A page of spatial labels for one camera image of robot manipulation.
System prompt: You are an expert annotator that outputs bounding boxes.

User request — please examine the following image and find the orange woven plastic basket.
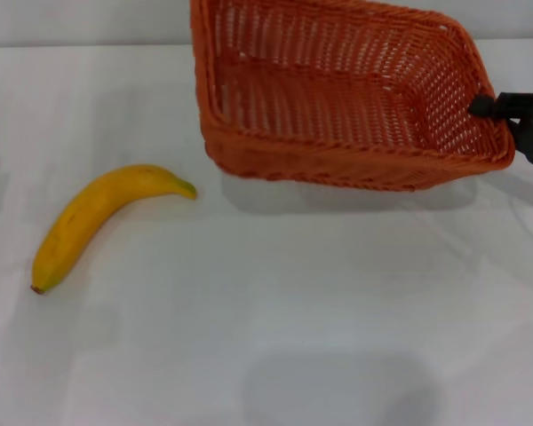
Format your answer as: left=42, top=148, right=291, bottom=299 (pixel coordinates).
left=189, top=0, right=515, bottom=193

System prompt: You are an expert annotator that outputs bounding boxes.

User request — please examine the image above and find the yellow banana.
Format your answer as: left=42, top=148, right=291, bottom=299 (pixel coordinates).
left=29, top=163, right=198, bottom=296

